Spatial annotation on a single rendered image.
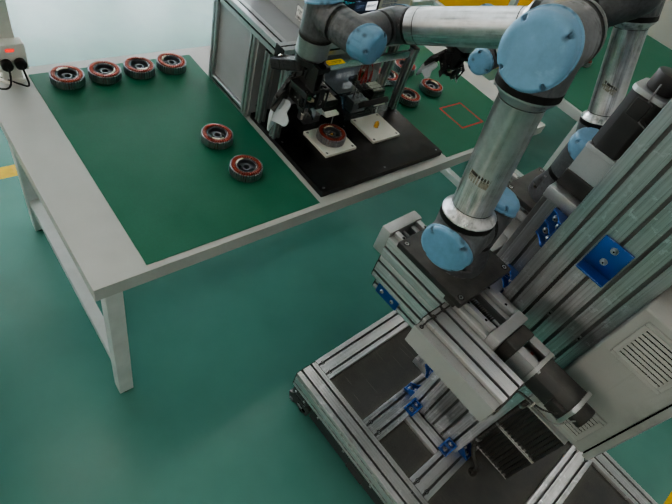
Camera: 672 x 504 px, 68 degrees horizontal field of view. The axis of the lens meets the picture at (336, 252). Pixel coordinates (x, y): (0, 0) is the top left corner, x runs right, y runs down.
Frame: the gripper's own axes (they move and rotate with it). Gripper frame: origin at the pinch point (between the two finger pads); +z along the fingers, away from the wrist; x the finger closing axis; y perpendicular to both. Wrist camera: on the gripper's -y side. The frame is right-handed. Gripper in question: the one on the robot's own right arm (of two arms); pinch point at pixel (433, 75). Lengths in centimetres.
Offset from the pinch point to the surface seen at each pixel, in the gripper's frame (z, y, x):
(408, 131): 29.4, 6.4, 3.3
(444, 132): 33.2, 2.8, 23.2
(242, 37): 11, -13, -68
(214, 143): 21, 24, -77
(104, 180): 16, 42, -111
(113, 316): 22, 83, -107
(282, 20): 1, -14, -56
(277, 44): -6, 1, -60
